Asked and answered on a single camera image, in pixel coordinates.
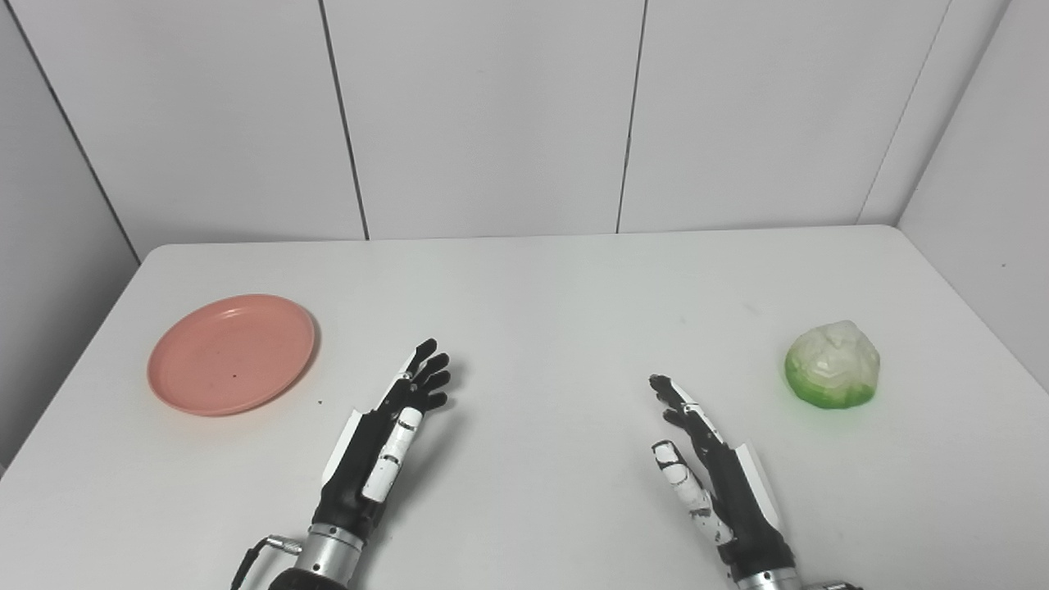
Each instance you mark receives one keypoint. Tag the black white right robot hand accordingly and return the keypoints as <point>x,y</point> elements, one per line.
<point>742,500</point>

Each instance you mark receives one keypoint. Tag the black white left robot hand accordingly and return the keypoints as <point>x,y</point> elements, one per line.
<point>361,459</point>

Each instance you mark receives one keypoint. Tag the green white cabbage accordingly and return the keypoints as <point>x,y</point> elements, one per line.
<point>832,365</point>

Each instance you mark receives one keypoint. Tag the pink round plate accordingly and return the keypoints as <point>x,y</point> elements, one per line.
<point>232,354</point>

